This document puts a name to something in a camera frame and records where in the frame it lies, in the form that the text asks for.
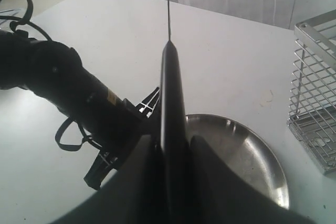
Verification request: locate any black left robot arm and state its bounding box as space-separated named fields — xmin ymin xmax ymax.
xmin=1 ymin=31 xmax=160 ymax=190

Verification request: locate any chrome wire utensil holder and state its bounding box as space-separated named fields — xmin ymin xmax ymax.
xmin=287 ymin=10 xmax=335 ymax=174

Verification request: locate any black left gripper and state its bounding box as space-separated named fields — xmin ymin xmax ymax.
xmin=83 ymin=87 xmax=160 ymax=190

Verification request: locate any black-handled kitchen knife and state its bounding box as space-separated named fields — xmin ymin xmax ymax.
xmin=160 ymin=6 xmax=186 ymax=223

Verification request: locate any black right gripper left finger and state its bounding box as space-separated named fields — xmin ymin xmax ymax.
xmin=55 ymin=135 xmax=169 ymax=223

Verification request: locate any round stainless steel plate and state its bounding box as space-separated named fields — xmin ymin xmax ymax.
xmin=186 ymin=114 xmax=290 ymax=209

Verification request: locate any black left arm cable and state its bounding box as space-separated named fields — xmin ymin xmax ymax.
xmin=0 ymin=0 xmax=106 ymax=153

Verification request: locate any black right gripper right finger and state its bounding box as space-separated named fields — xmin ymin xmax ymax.
xmin=173 ymin=134 xmax=336 ymax=224

